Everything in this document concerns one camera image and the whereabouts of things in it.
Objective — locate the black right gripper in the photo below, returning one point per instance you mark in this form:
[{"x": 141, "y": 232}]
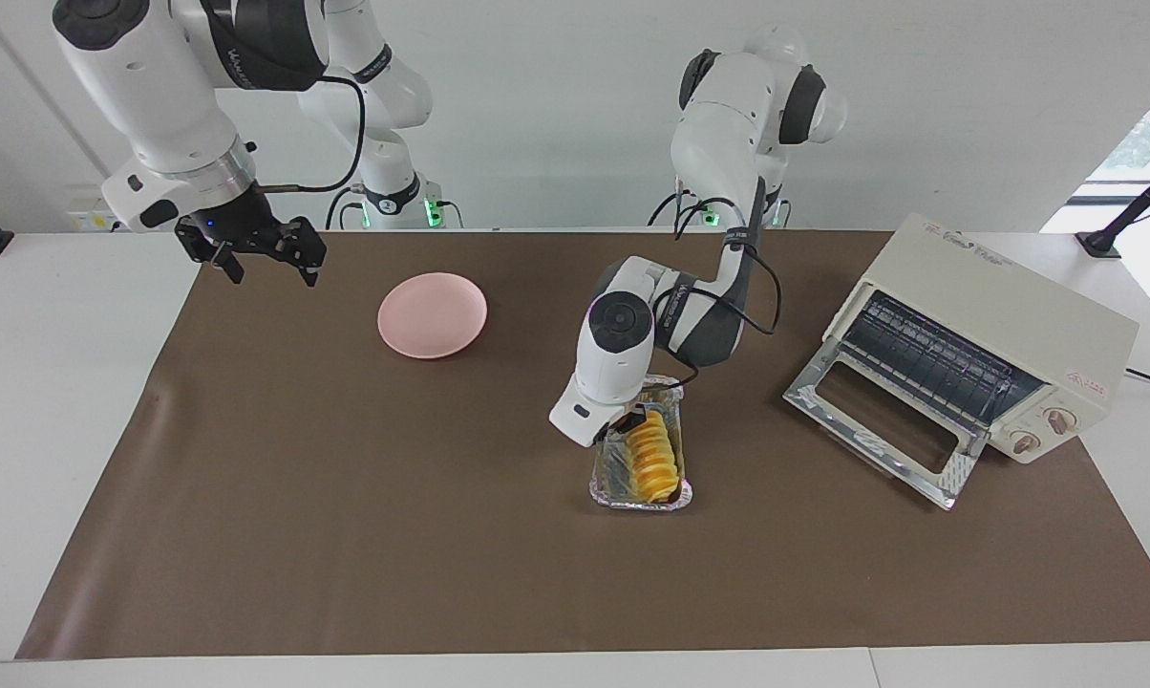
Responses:
[{"x": 231, "y": 225}]

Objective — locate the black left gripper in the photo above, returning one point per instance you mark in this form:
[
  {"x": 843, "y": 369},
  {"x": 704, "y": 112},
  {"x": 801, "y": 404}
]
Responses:
[{"x": 632, "y": 417}]

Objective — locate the yellow ridged bread loaf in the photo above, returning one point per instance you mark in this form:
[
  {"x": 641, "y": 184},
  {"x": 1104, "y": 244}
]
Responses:
[{"x": 656, "y": 459}]

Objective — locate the silver aluminium foil tray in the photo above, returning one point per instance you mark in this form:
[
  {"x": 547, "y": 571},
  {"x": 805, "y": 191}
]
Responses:
[{"x": 608, "y": 473}]

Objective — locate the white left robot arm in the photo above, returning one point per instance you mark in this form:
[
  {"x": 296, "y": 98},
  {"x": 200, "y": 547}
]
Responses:
[{"x": 618, "y": 354}]

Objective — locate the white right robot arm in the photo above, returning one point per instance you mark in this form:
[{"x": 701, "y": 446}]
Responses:
[{"x": 164, "y": 96}]

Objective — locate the glass oven door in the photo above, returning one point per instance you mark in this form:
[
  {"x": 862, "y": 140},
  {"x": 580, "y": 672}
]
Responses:
[{"x": 809, "y": 397}]

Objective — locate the cream oven knob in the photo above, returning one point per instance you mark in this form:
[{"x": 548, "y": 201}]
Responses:
[
  {"x": 1062, "y": 419},
  {"x": 1026, "y": 441}
]

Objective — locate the cream toaster oven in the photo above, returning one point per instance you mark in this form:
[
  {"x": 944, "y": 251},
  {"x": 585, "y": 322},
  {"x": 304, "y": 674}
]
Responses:
[{"x": 1014, "y": 306}]

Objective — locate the pink round plate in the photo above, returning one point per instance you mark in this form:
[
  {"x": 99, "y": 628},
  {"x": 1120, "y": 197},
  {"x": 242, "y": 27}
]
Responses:
[{"x": 432, "y": 315}]

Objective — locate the brown table mat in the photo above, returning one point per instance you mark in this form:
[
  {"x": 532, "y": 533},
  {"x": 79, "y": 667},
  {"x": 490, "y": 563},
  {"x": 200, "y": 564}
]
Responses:
[{"x": 346, "y": 535}]

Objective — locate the white wall socket box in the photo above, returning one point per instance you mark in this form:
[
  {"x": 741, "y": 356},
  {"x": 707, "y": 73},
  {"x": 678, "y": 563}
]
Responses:
[{"x": 93, "y": 220}]

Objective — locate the black camera stand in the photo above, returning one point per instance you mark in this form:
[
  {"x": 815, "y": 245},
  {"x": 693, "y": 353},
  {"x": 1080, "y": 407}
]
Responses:
[{"x": 1134, "y": 205}]

